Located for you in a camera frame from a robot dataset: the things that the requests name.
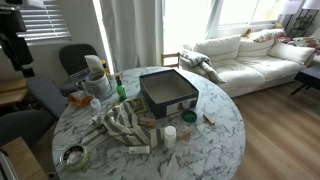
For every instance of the dark blue box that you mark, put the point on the dark blue box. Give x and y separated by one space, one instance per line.
148 96

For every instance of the grey cream striped towel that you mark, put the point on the grey cream striped towel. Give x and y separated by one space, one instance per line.
123 123

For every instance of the wooden block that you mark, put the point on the wooden block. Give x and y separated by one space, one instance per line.
147 122
184 134
209 118

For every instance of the white yellow box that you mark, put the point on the white yellow box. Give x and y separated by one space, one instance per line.
94 63

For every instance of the green yellow dog treat packet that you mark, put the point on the green yellow dog treat packet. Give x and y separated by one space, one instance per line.
141 105

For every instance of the wooden chair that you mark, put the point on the wooden chair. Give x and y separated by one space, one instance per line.
170 54

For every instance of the green round lid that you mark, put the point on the green round lid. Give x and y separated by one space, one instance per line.
189 116

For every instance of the green bottle red cap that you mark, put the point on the green bottle red cap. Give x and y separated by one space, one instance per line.
120 90

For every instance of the grey patterned blanket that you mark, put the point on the grey patterned blanket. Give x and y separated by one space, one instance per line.
195 58

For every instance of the white plastic jar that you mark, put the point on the white plastic jar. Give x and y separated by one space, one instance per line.
170 138

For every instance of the yellow bottle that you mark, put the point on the yellow bottle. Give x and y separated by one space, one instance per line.
106 68

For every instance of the metal paint can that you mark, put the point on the metal paint can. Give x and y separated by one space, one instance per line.
98 87

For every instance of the white curtain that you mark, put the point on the white curtain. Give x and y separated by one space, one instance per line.
133 33

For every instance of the white printed tube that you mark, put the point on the white printed tube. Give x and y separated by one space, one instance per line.
139 150

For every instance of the small clear plastic bottle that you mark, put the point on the small clear plastic bottle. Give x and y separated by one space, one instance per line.
95 104

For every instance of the clear packet amber contents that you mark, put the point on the clear packet amber contents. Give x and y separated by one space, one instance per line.
80 99

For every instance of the black office chair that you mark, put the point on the black office chair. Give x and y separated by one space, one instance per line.
76 58

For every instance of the white sofa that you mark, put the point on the white sofa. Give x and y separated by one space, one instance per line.
253 70

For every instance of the grey upholstered chair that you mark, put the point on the grey upholstered chair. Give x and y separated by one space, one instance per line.
23 126
46 95

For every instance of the floral pillow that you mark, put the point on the floral pillow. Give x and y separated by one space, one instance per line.
266 35

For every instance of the white window blinds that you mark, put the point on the white window blinds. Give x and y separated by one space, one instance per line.
46 23

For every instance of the black coffee table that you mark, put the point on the black coffee table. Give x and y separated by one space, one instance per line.
308 77

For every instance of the wooden side table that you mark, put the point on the wooden side table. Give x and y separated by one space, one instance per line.
11 90

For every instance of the black hanging clothing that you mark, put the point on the black hanging clothing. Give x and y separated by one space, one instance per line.
16 50

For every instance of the patterned cushion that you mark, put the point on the patterned cushion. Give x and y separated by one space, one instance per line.
305 41

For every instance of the black plant stand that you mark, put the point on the black plant stand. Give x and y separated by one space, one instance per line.
301 21

